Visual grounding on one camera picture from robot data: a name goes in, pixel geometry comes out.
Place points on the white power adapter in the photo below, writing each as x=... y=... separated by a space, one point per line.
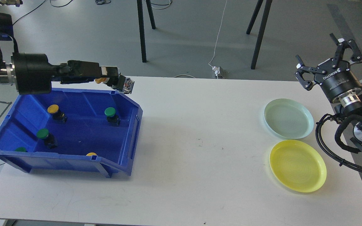
x=218 y=72

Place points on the blue plastic bin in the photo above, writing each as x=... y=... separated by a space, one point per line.
x=85 y=131

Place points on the black stand leg left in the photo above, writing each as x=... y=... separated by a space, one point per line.
x=141 y=25

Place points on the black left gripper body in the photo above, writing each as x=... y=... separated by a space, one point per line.
x=34 y=74

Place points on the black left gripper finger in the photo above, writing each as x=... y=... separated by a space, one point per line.
x=83 y=69
x=75 y=80

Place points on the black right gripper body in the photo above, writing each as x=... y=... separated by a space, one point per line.
x=338 y=79

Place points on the yellow plate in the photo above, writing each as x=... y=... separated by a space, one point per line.
x=298 y=166

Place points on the green push button corner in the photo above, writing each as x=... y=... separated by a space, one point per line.
x=21 y=150

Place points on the light green plate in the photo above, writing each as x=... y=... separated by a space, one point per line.
x=288 y=119

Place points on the black stand leg right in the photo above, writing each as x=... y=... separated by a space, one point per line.
x=266 y=12

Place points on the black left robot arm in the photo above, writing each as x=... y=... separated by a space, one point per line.
x=8 y=45

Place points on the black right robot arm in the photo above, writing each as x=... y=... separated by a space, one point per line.
x=348 y=116

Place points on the black stand leg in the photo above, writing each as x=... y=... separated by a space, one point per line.
x=141 y=25
x=266 y=12

